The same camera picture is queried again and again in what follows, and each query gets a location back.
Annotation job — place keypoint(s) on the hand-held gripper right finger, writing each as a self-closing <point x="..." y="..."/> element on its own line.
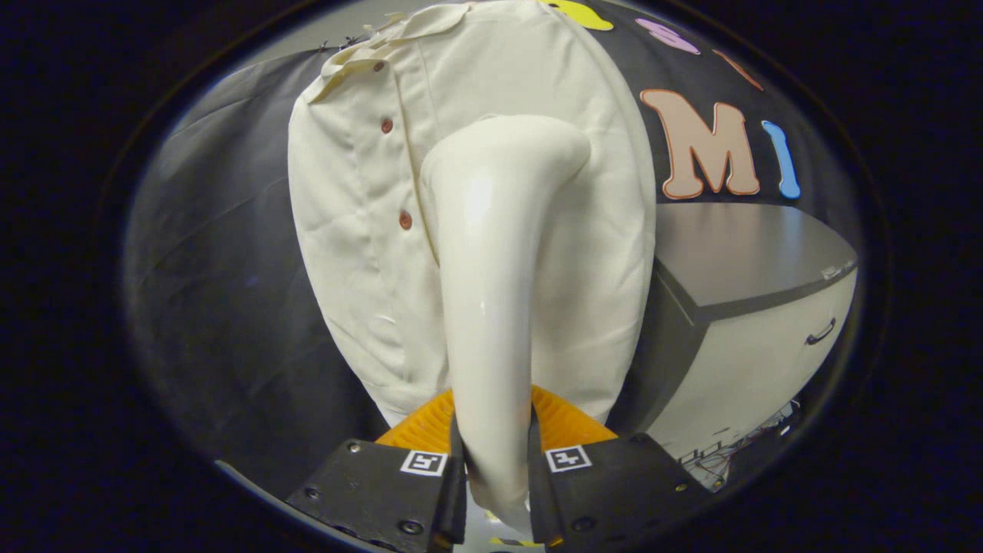
<point x="540" y="499"/>

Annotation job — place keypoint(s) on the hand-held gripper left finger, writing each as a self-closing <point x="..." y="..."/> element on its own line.
<point x="455" y="499"/>

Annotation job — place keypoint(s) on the cream button-up shirt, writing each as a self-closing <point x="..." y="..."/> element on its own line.
<point x="353" y="230"/>

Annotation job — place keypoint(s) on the white cabinet with grey top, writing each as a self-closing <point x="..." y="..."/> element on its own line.
<point x="737" y="253"/>

